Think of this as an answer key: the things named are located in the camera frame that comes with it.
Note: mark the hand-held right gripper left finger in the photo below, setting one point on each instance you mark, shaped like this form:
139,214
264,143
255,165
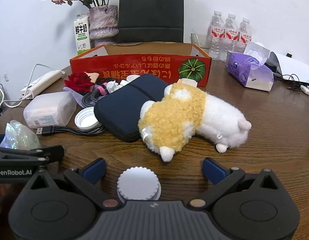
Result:
95,171

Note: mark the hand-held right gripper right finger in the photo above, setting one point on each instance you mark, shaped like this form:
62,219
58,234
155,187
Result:
214,171

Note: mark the iridescent plastic wrapper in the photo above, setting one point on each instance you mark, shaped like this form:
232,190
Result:
19,135

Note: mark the large white ribbed lid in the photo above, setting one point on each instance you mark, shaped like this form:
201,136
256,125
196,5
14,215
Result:
138,182

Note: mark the translucent white storage box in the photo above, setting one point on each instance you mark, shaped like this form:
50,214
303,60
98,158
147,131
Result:
49,110

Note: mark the navy zip case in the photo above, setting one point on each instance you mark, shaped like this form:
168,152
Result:
119,110

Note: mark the white and tan plush toy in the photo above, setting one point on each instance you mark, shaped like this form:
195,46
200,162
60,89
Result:
174,115

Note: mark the purple woven cloth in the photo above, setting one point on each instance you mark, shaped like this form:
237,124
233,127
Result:
74,96

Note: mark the red cardboard box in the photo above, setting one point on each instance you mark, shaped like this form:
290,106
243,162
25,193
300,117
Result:
144,65

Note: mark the wooden desktop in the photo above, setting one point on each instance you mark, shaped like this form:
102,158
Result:
174,172

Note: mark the small white bottle cap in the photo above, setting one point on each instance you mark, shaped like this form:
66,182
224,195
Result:
87,118

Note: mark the white power strip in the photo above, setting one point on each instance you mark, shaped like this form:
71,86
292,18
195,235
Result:
42,82

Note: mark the red fabric rose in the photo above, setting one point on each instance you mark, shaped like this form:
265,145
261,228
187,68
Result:
78,81

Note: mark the crumpled white tissue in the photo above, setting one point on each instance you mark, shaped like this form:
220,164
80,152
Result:
114,86

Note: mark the purple tissue pack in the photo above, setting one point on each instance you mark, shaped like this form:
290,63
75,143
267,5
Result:
249,73

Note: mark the black device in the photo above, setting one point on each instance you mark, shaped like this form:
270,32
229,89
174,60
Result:
270,66

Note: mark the small white adapter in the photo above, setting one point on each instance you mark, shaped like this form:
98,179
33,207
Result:
306,89

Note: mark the crumpled translucent white sheet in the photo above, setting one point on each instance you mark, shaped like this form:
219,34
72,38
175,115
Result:
257,51

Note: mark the white and green milk carton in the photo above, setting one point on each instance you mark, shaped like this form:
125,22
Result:
82,35

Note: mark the clear glass container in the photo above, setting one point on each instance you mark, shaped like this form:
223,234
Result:
202,41

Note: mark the curved white paper sheet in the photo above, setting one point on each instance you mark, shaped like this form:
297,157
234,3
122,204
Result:
294,65

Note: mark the clear water bottle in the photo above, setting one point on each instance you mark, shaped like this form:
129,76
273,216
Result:
230,35
215,35
245,33

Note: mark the purple knitted vase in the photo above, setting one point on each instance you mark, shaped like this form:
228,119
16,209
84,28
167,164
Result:
103,22

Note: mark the black paper bag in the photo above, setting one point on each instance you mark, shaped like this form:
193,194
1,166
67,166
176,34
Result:
150,10

